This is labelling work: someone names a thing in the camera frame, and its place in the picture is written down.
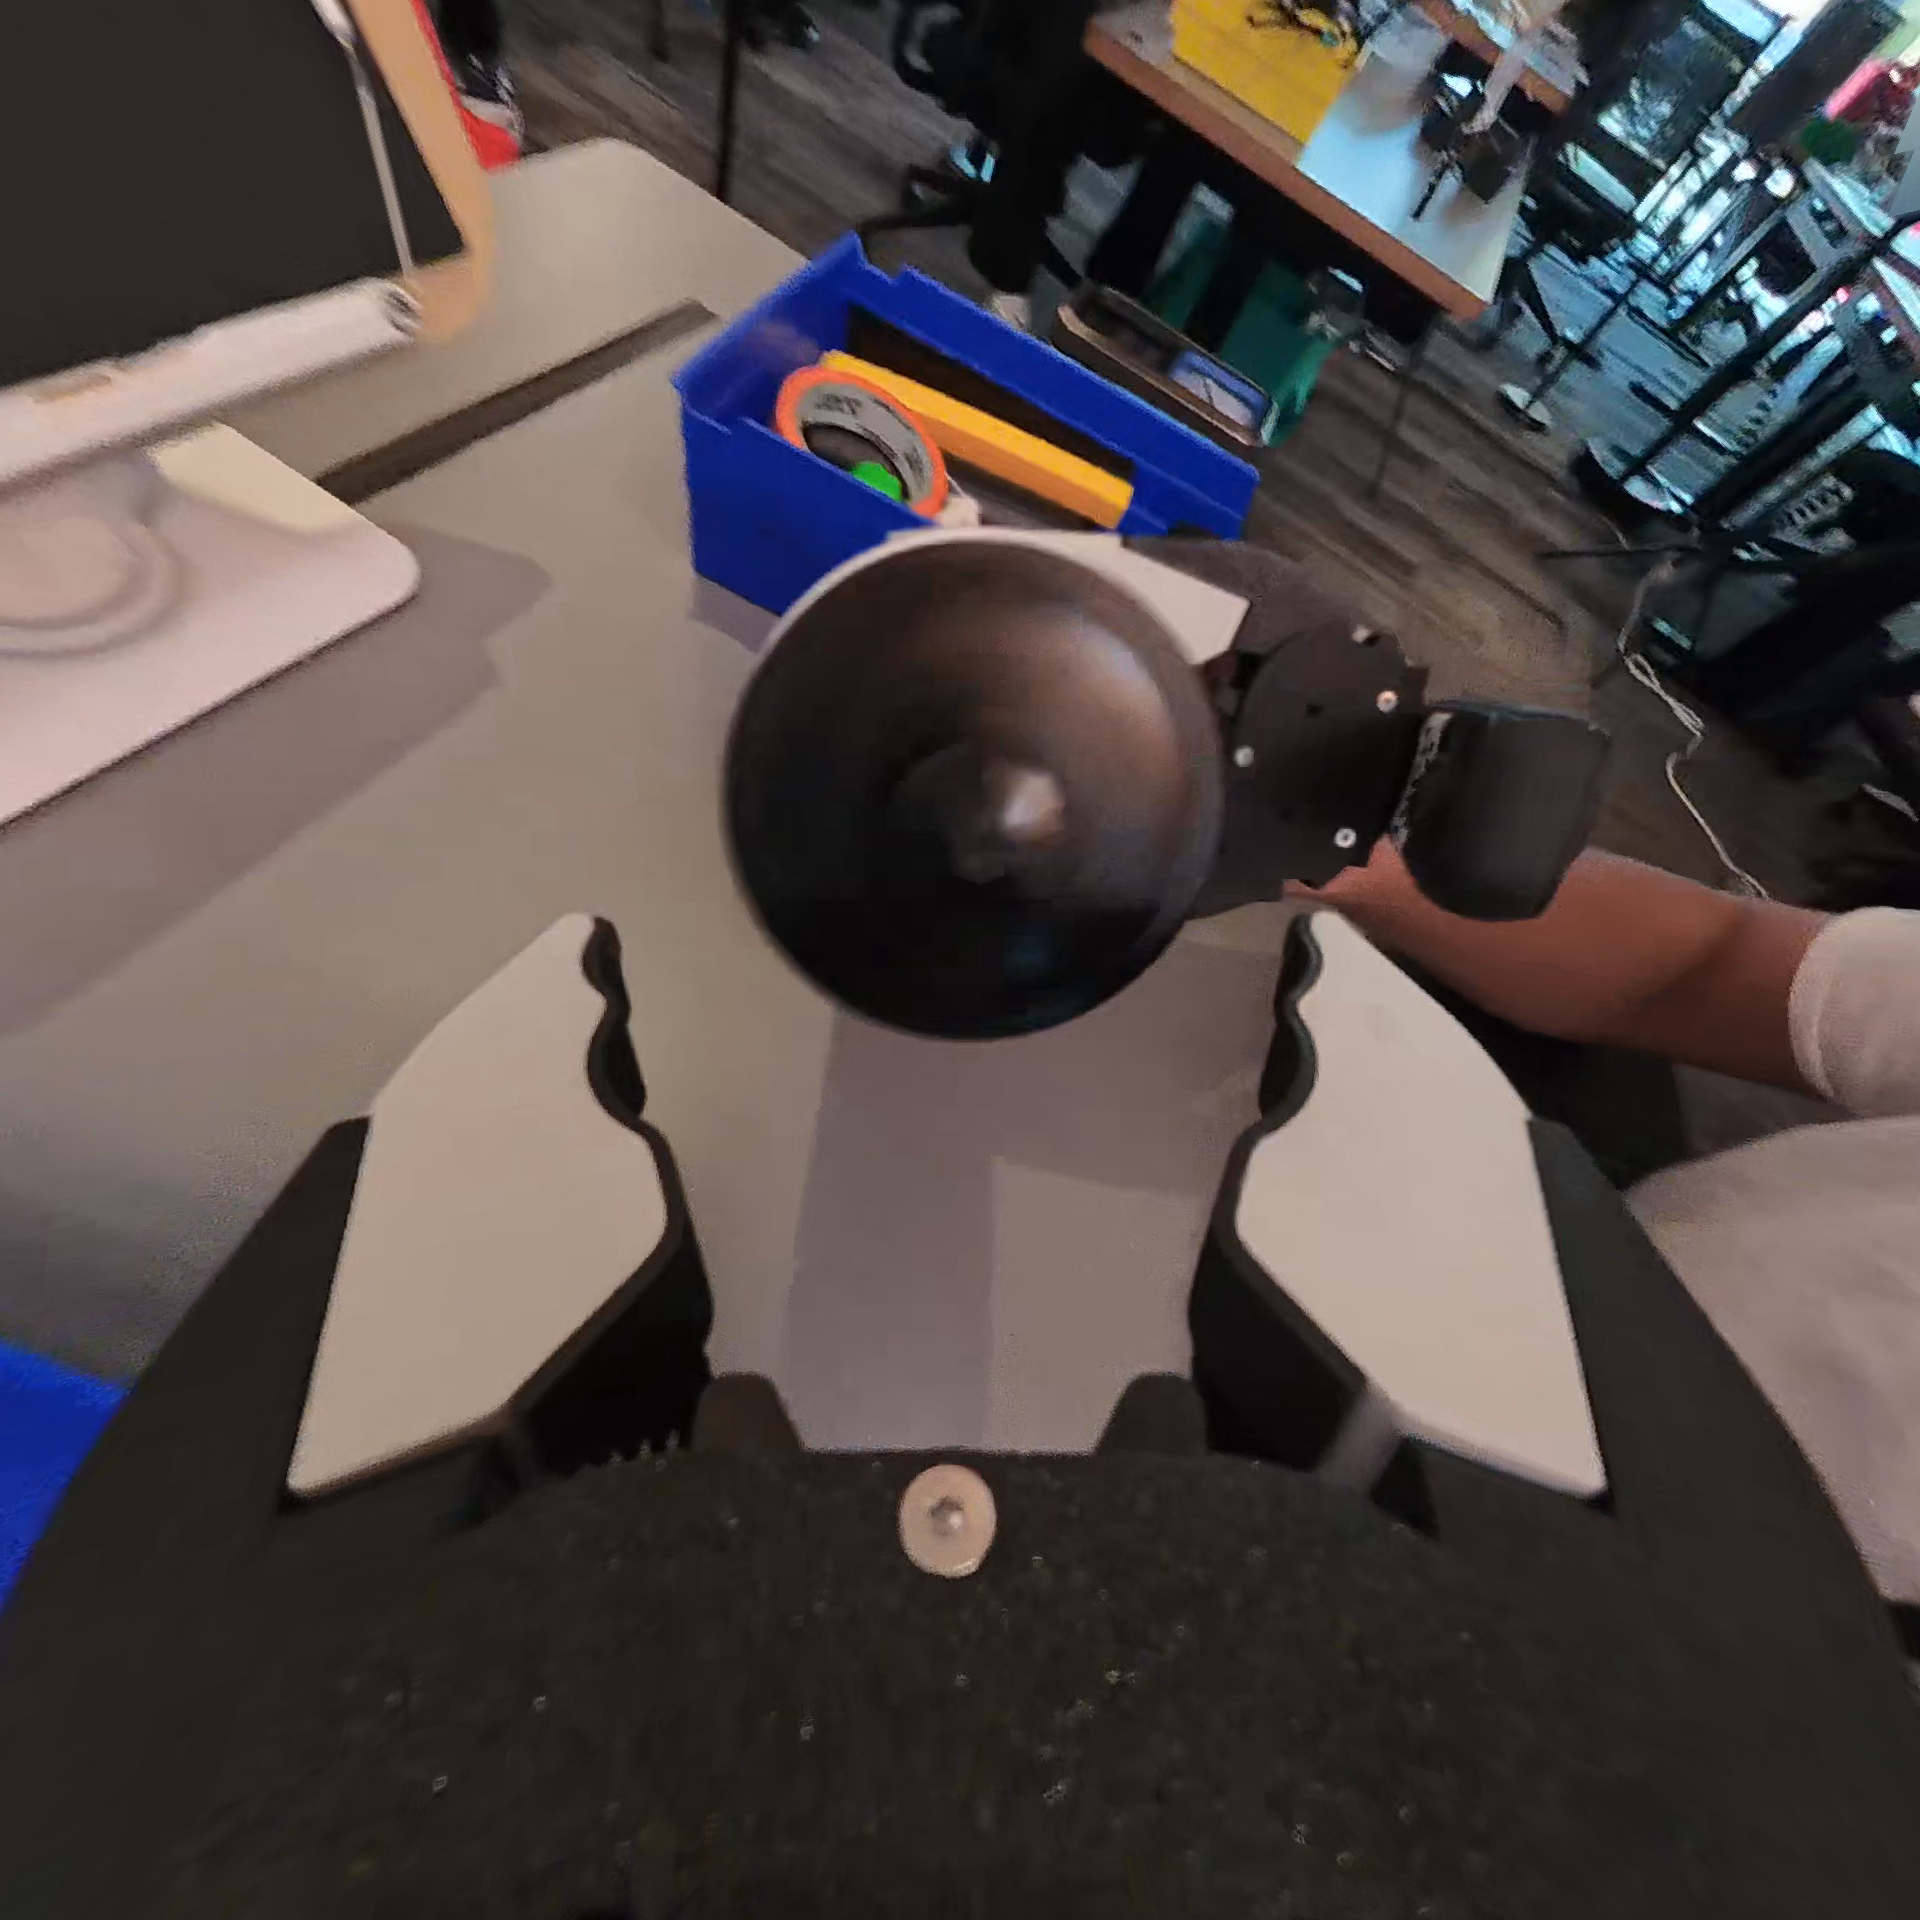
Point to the wood-rimmed dark board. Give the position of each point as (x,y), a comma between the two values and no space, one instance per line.
(180,151)

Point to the person's right forearm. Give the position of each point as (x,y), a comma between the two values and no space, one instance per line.
(1621,974)

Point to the yellow box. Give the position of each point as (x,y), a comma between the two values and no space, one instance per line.
(1260,75)

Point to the black rubber suction cup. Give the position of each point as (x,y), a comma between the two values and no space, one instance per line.
(900,901)

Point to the yellow square bar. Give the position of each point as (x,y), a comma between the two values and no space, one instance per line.
(990,442)

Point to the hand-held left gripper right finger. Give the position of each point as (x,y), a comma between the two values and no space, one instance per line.
(1410,1200)

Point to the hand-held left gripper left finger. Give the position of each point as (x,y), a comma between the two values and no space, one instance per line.
(480,1200)

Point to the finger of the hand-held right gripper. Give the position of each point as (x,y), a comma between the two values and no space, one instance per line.
(1184,608)

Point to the orange tape roll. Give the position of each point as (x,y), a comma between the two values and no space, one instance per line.
(835,392)

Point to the black square bar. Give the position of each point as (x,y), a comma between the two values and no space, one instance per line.
(961,374)

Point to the white desk stand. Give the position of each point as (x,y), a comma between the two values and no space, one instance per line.
(224,584)

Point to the wooden work table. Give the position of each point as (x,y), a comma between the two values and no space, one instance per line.
(1351,151)

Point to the dark tray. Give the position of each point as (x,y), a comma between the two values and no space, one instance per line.
(1155,353)

